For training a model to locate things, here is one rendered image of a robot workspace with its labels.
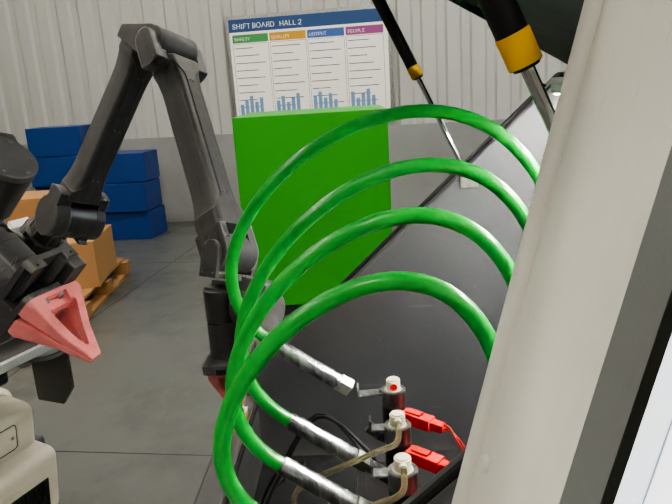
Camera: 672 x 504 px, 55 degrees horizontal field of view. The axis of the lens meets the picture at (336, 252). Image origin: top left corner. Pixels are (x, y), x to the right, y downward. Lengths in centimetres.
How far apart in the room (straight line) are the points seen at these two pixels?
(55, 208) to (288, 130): 284
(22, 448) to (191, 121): 74
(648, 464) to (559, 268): 11
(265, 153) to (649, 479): 388
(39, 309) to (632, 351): 54
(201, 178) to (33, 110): 757
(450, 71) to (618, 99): 689
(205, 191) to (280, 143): 303
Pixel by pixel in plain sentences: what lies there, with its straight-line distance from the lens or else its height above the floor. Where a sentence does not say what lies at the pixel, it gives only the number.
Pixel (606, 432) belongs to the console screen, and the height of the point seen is 134.
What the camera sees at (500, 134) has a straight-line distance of 69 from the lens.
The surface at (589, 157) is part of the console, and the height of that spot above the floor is 141.
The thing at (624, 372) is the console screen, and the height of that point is 136.
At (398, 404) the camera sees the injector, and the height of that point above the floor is 109.
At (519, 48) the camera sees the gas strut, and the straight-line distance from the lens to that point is 36.
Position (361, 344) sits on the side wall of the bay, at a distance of 107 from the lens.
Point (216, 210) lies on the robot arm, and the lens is 96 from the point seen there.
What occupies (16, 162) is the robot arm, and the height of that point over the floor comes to 140.
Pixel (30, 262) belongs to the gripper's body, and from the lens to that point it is 64.
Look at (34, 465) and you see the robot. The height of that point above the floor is 79.
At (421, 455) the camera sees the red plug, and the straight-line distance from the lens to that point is 68.
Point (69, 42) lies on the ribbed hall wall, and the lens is 826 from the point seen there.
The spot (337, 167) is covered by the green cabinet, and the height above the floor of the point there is 96.
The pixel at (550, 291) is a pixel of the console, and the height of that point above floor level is 136.
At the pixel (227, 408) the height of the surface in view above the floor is 122.
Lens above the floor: 145
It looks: 14 degrees down
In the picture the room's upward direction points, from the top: 4 degrees counter-clockwise
